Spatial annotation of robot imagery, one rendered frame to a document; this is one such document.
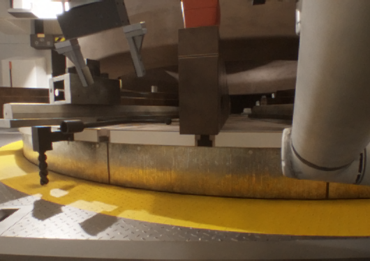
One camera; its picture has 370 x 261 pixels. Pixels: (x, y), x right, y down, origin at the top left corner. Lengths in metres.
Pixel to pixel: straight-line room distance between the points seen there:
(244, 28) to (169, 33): 0.51
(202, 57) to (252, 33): 0.80
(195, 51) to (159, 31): 0.89
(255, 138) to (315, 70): 0.72
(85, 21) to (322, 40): 0.41
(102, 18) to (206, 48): 0.40
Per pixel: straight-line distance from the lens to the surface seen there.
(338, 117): 0.29
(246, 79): 5.99
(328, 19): 0.20
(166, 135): 0.98
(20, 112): 1.67
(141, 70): 0.47
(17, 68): 4.95
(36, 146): 1.32
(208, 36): 0.78
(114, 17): 0.46
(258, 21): 1.55
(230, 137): 0.93
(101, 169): 1.27
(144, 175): 1.10
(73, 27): 0.51
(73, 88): 1.71
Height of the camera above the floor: 0.39
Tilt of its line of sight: 5 degrees down
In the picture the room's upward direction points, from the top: 1 degrees counter-clockwise
